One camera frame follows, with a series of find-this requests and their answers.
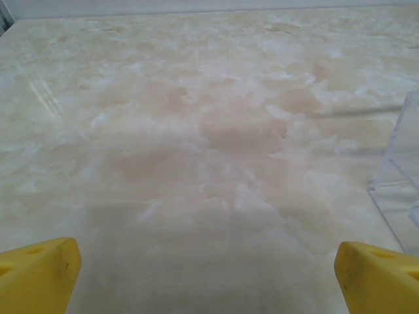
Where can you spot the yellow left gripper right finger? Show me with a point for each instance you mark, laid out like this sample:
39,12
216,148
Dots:
376,281

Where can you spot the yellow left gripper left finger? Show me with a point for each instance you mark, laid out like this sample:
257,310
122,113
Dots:
36,278

